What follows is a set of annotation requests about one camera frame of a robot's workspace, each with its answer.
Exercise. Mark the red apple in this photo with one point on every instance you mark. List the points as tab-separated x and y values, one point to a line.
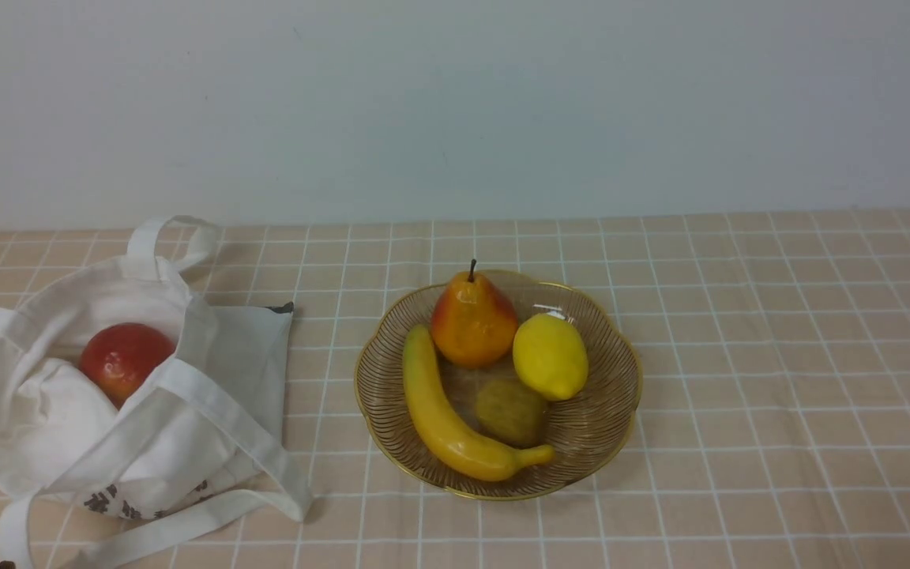
119	359

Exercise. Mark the orange red pear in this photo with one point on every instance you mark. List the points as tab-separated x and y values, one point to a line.
474	323

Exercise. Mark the yellow lemon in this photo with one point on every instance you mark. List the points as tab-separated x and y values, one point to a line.
550	357

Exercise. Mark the brown green kiwi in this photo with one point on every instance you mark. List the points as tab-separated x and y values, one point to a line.
511	412

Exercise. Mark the yellow banana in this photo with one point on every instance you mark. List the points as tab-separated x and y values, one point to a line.
443	430

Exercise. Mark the gold wire fruit basket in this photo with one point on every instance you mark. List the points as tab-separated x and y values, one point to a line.
586	432

